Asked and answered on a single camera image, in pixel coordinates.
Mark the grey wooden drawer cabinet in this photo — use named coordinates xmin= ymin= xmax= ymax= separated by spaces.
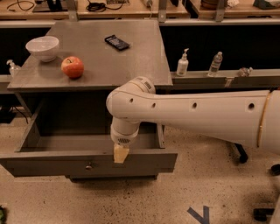
xmin=7 ymin=18 xmax=174 ymax=180

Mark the crumpled plastic wrapper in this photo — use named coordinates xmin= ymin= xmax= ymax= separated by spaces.
xmin=237 ymin=67 xmax=253 ymax=77

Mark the white pump bottle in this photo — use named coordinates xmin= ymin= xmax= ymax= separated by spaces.
xmin=176 ymin=48 xmax=189 ymax=76

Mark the black caster wheel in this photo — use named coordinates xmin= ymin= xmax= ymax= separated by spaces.
xmin=270 ymin=164 xmax=280 ymax=176

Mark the grey top drawer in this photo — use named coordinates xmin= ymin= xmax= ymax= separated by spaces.
xmin=1 ymin=100 xmax=178 ymax=179

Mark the black metal stand leg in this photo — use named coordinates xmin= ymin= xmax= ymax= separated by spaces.
xmin=234 ymin=143 xmax=249 ymax=164

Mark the black snack packet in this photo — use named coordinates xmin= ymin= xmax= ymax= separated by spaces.
xmin=104 ymin=35 xmax=130 ymax=51

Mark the small clear pump bottle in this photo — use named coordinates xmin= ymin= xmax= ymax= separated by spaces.
xmin=6 ymin=59 xmax=20 ymax=76

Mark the clear water bottle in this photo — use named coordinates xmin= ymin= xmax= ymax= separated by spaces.
xmin=207 ymin=52 xmax=223 ymax=77

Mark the black coiled cable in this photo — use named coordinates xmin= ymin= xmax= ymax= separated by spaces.
xmin=86 ymin=0 xmax=125 ymax=13

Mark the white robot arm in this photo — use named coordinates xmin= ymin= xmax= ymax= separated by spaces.
xmin=106 ymin=76 xmax=280 ymax=154

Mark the red apple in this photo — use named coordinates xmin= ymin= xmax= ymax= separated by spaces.
xmin=60 ymin=56 xmax=84 ymax=79

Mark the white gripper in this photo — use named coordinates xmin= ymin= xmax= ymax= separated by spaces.
xmin=110 ymin=117 xmax=140 ymax=164

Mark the white bowl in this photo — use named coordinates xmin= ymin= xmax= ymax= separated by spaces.
xmin=25 ymin=36 xmax=60 ymax=62

